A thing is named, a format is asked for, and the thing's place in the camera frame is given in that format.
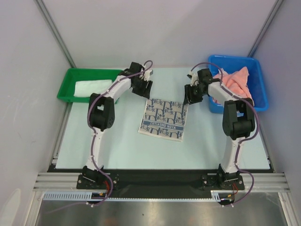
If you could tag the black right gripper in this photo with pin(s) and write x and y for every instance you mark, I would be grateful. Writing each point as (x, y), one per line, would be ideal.
(193, 92)

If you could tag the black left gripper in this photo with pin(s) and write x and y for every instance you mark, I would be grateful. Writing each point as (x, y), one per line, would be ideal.
(145, 92)

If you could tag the blue white patterned towel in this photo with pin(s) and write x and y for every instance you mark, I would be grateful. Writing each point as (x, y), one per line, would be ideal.
(164, 119)

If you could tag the white terry towel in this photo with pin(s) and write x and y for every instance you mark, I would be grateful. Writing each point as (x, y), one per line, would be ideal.
(86, 88)

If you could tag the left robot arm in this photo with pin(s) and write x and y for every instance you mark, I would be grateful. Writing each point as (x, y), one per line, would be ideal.
(101, 110)

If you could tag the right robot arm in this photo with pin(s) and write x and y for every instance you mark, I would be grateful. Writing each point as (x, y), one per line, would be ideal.
(238, 120)

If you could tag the pink towel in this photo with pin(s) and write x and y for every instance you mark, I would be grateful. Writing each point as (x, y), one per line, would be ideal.
(236, 82)

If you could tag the blue plastic bin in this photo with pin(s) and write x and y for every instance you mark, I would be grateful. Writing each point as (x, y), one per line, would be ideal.
(255, 80)

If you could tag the green plastic tray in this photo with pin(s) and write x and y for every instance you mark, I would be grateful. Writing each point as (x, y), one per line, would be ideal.
(67, 88)

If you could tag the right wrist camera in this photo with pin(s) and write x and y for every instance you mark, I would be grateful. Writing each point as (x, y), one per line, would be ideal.
(194, 80)

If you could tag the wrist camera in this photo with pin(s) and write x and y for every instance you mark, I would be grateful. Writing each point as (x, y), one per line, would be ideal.
(146, 75)
(194, 80)

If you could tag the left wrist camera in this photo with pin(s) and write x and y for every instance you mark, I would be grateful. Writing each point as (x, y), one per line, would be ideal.
(146, 75)

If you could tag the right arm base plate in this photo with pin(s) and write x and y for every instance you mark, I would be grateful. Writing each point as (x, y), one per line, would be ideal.
(222, 181)

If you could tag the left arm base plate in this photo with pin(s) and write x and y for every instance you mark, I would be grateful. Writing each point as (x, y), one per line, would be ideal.
(93, 179)

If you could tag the grey cable duct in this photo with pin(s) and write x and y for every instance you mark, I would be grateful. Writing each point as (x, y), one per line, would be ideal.
(140, 193)

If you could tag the aluminium front rail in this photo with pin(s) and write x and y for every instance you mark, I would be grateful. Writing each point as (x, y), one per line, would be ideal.
(259, 182)

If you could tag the right aluminium corner post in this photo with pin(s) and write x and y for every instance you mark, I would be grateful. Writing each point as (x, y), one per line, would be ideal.
(266, 25)

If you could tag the aluminium corner post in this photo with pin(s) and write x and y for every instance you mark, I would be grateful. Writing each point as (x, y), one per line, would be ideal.
(54, 30)
(266, 25)

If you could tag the left aluminium corner post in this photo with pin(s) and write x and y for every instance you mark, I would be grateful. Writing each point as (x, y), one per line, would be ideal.
(54, 30)

